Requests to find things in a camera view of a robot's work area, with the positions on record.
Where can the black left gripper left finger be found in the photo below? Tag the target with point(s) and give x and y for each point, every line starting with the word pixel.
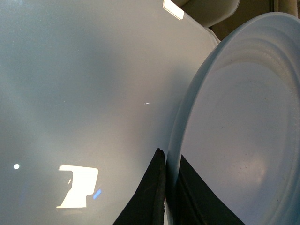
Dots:
pixel 146 207

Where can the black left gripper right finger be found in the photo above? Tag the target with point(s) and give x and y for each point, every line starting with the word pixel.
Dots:
pixel 195 202

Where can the light blue plate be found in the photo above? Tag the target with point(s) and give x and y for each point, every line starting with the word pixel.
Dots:
pixel 239 123

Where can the beige chair centre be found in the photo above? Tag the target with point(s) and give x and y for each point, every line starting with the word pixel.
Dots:
pixel 210 12

